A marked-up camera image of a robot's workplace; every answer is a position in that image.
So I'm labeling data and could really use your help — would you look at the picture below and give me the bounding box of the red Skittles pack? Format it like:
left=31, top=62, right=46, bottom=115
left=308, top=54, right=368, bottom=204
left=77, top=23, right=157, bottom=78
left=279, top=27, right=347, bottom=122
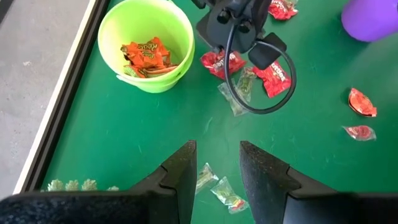
left=252, top=60, right=292, bottom=99
left=267, top=0, right=299, bottom=21
left=200, top=49, right=247, bottom=81

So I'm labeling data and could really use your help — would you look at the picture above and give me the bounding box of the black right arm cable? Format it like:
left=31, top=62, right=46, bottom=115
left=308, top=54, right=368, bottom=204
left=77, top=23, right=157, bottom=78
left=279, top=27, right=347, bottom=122
left=223, top=23, right=298, bottom=115

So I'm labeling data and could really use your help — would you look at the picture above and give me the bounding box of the clear-wrapped green candy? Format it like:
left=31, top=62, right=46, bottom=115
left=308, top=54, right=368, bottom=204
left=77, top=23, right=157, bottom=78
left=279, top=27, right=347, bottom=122
left=216, top=81, right=249, bottom=118
left=210, top=176, right=250, bottom=215
left=236, top=67, right=257, bottom=104
left=195, top=162, right=220, bottom=195

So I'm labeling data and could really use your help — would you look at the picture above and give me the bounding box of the lime green pumpkin-face bucket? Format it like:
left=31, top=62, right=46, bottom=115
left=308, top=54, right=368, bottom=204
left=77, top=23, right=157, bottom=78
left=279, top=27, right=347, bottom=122
left=97, top=0, right=196, bottom=94

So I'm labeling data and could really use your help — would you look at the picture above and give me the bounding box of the green felt mat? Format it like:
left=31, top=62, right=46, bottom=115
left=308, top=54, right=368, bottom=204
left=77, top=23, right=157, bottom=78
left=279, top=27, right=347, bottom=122
left=40, top=0, right=398, bottom=224

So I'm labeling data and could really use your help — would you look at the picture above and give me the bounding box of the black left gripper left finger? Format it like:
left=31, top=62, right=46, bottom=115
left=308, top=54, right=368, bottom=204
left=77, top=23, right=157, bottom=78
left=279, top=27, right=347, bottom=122
left=129, top=139, right=198, bottom=224

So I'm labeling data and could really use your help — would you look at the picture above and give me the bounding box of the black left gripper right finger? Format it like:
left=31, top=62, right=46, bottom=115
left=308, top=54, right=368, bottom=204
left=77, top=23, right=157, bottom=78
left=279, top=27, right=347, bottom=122
left=239, top=140, right=339, bottom=224

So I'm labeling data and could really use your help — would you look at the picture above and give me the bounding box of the purple plastic bucket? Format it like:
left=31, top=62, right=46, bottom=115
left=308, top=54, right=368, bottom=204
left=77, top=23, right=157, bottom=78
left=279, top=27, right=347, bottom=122
left=341, top=0, right=398, bottom=43

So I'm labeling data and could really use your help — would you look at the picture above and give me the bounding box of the black aluminium table frame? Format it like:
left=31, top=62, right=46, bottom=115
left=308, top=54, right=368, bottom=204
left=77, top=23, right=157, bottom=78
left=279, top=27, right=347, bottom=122
left=12, top=0, right=111, bottom=195

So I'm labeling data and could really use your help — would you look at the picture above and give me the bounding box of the clear-wrapped red candy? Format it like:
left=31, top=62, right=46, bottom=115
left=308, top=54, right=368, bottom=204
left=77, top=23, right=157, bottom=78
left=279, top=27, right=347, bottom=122
left=341, top=124, right=377, bottom=142

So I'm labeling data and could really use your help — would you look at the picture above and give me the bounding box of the spiky pale green plant ball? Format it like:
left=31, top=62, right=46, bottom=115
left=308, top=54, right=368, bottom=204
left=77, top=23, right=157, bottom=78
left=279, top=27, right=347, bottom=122
left=40, top=178, right=121, bottom=192

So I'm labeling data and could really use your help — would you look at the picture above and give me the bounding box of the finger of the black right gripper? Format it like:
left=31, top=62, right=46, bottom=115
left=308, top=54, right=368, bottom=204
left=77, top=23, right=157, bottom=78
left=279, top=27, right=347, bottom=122
left=196, top=14, right=225, bottom=54

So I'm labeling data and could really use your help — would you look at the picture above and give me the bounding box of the orange Reese's pack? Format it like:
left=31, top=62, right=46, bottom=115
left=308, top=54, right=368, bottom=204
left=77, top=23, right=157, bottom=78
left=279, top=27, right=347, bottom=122
left=123, top=60, right=178, bottom=79
left=120, top=36, right=171, bottom=68
left=347, top=87, right=378, bottom=118

